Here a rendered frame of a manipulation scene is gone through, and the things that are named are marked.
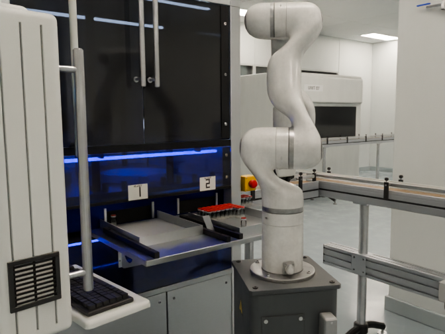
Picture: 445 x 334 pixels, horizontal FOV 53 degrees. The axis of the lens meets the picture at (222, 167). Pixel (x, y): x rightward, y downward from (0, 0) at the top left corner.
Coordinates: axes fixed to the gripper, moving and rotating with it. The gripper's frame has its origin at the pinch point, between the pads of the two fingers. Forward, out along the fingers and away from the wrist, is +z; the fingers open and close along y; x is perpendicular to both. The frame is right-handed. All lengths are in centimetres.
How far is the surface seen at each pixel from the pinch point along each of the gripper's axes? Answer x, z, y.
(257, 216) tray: -20.4, 14.8, -4.9
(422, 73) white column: -24, -53, -143
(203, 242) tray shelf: -4.7, 15.5, 34.3
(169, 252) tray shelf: -2, 16, 49
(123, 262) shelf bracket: -37, 28, 50
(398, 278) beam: 0, 55, -84
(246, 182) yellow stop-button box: -38.6, 3.1, -14.1
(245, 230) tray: -1.4, 13.3, 18.0
